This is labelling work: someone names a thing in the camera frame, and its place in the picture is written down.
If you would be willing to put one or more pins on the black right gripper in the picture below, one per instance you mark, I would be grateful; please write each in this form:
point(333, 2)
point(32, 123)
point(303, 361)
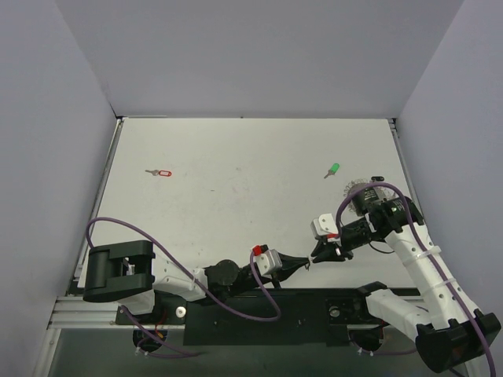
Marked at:
point(338, 243)

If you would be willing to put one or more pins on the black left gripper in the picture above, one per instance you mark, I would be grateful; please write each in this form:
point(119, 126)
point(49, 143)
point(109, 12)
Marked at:
point(278, 270)

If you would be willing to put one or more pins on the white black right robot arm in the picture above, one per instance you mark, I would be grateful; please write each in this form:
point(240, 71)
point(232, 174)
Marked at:
point(452, 329)

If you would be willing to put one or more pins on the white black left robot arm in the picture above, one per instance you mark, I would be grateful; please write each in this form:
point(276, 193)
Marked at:
point(121, 271)

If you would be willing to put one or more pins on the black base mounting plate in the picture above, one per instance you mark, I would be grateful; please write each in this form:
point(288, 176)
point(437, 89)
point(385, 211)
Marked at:
point(330, 316)

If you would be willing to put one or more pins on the metal disc with key rings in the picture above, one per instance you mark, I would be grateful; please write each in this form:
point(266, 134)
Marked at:
point(360, 203)

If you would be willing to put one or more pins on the key with green cap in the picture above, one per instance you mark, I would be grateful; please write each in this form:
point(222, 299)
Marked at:
point(332, 170)

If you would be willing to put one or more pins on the key with red tag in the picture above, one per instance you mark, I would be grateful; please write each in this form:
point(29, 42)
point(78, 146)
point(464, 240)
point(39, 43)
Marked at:
point(161, 173)

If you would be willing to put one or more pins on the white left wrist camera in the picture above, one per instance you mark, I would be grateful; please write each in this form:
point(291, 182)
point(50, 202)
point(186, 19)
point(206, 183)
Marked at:
point(267, 260)

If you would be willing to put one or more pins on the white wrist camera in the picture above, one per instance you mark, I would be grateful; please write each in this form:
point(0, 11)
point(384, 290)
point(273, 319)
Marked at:
point(324, 227)
point(267, 260)

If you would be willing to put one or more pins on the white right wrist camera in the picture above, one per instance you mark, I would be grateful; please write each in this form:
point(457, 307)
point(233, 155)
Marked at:
point(324, 227)

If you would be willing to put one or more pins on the aluminium frame rail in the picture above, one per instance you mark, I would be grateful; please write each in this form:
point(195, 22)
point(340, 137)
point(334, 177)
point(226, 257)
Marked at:
point(73, 313)

